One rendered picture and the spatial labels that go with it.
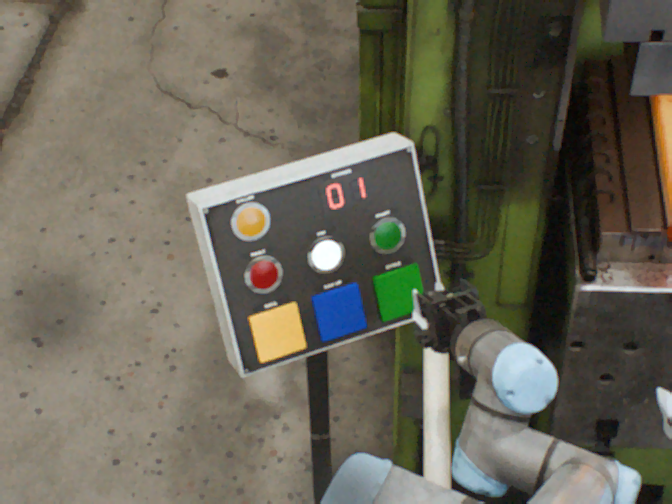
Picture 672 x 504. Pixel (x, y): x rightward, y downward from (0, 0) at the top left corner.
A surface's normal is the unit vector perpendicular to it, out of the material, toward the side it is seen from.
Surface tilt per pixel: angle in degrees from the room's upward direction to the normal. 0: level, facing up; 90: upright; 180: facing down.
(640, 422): 90
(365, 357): 0
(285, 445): 0
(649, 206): 0
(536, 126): 90
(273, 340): 60
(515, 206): 90
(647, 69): 90
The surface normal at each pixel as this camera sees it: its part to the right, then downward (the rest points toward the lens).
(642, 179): -0.02, -0.66
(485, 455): -0.32, 0.13
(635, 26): -0.05, 0.75
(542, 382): 0.31, 0.27
